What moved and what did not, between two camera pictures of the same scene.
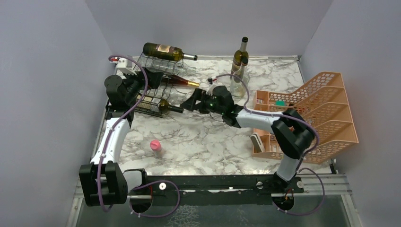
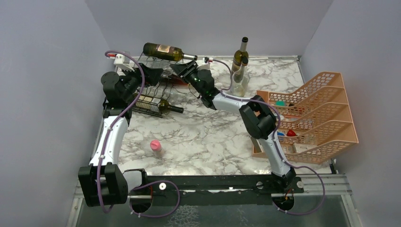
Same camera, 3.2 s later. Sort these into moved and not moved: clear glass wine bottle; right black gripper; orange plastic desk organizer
Moved: right black gripper
Not moved: clear glass wine bottle; orange plastic desk organizer
